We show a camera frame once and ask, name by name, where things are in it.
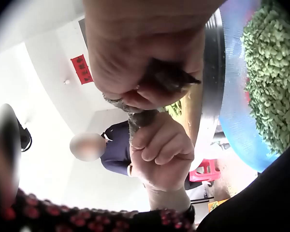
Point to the person's left hand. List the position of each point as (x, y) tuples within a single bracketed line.
[(169, 149)]

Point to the person's right hand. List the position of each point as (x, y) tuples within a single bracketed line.
[(135, 38)]

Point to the person's right fingers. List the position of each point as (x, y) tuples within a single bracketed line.
[(149, 97)]

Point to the person's left fingers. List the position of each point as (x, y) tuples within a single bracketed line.
[(154, 151)]

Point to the grey-green fuzzy bean pod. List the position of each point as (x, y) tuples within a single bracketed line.
[(137, 119)]

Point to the dark pointed shell piece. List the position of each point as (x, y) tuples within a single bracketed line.
[(164, 75)]

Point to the pile of green bean pods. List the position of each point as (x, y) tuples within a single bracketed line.
[(174, 108)]

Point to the red plastic stool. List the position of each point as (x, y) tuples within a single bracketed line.
[(204, 171)]

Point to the round metal basin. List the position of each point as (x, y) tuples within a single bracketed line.
[(211, 72)]

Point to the black wrist band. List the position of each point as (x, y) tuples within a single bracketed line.
[(190, 213)]

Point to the white light bulb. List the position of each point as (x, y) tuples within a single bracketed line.
[(67, 82)]

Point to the blue plastic sieve basket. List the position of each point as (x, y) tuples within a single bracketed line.
[(234, 72)]

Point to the person's body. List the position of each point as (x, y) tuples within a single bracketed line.
[(87, 217)]

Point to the person's legs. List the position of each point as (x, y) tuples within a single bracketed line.
[(256, 203)]

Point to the pile of shelled green beans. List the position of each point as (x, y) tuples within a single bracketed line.
[(273, 77)]

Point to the red paper wall sign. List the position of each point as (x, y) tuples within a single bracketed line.
[(81, 70)]

